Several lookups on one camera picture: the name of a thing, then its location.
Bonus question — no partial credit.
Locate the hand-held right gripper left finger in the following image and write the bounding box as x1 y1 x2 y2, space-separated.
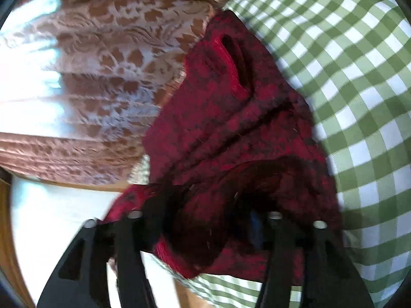
37 186 175 308

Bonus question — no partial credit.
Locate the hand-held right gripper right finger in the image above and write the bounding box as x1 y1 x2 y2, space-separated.
250 212 375 308

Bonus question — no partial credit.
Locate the dark red knitted garment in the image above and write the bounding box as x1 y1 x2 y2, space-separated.
98 9 342 280

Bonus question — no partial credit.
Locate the brown floral curtain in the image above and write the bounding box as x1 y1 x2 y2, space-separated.
0 0 248 187

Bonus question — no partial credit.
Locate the green checked bed sheet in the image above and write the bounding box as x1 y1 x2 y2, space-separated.
175 0 411 308

